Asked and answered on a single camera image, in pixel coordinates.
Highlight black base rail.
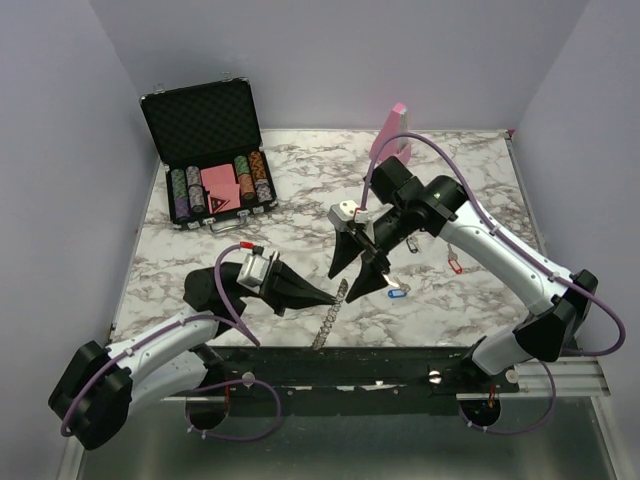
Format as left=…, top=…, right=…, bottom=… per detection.
left=99, top=342, right=546, bottom=419

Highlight red key tag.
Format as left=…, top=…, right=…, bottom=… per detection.
left=447, top=243, right=463, bottom=275

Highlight blue key tag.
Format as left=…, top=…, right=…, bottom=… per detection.
left=387, top=288, right=407, bottom=300

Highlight steel disc with keyrings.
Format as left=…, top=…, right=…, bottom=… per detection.
left=311, top=278, right=349, bottom=350

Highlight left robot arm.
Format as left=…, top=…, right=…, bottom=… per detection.
left=48, top=243, right=335, bottom=450

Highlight pink metronome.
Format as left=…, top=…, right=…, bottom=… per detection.
left=369, top=103, right=412, bottom=165

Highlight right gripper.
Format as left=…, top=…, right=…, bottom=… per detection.
left=326, top=203, right=412, bottom=305

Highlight black poker chip case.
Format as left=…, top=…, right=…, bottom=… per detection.
left=140, top=78, right=278, bottom=230

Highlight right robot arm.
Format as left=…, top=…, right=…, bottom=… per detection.
left=328, top=157, right=597, bottom=392

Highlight black tag key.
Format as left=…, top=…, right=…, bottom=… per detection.
left=406, top=237, right=420, bottom=254

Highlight silver key by blue tag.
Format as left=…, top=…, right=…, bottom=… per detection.
left=389, top=278, right=411, bottom=295

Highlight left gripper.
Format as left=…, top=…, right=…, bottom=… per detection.
left=233, top=251, right=336, bottom=317

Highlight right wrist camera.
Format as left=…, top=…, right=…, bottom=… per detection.
left=327, top=200, right=372, bottom=232

